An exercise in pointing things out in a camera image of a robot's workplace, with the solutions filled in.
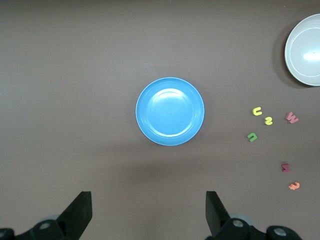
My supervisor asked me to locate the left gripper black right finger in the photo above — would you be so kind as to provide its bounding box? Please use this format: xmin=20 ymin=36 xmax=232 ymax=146
xmin=205 ymin=191 xmax=305 ymax=240

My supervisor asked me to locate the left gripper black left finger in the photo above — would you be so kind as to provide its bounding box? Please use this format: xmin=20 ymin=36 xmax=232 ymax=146
xmin=0 ymin=191 xmax=93 ymax=240

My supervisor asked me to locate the blue plastic plate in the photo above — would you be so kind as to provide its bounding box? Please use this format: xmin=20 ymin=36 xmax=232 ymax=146
xmin=135 ymin=77 xmax=206 ymax=147

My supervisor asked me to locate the pink foam letter w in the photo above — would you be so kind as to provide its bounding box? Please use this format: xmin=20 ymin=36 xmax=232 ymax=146
xmin=285 ymin=111 xmax=300 ymax=124

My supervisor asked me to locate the brown table cover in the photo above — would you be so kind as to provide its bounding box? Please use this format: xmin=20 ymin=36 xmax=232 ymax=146
xmin=0 ymin=0 xmax=320 ymax=240

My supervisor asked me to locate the beige plastic plate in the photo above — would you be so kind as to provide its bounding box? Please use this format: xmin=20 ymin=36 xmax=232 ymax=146
xmin=284 ymin=13 xmax=320 ymax=87

